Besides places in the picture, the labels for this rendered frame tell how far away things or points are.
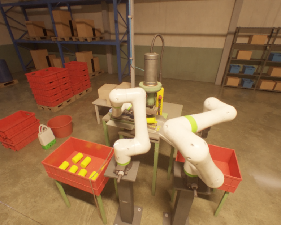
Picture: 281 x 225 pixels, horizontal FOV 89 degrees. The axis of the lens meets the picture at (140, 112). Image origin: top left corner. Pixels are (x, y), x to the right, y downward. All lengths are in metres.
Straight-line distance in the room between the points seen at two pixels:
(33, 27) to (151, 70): 7.62
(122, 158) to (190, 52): 5.77
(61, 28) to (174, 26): 4.47
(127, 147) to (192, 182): 0.53
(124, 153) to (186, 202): 0.70
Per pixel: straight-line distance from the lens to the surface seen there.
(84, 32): 6.71
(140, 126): 1.13
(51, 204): 2.46
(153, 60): 1.28
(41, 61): 9.00
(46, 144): 3.20
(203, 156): 0.71
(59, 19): 7.44
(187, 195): 1.43
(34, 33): 8.59
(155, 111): 1.44
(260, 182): 2.93
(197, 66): 6.61
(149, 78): 1.32
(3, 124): 3.70
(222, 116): 1.02
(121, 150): 1.13
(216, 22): 6.50
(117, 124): 1.65
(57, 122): 3.63
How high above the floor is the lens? 1.93
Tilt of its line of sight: 30 degrees down
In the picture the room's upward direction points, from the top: straight up
